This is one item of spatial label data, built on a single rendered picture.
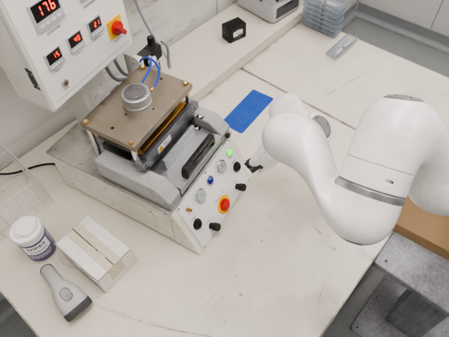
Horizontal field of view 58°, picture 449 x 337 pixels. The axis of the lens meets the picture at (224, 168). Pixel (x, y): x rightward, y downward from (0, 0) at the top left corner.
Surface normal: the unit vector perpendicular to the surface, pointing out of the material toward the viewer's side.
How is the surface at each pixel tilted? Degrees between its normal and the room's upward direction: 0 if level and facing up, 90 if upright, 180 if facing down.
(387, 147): 43
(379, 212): 48
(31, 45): 90
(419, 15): 90
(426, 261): 0
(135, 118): 0
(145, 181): 0
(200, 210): 65
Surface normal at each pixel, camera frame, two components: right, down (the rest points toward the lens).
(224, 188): 0.78, 0.09
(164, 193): 0.55, -0.21
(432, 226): -0.42, 0.02
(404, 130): -0.08, 0.06
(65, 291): 0.25, -0.36
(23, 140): 0.75, 0.51
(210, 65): -0.02, -0.61
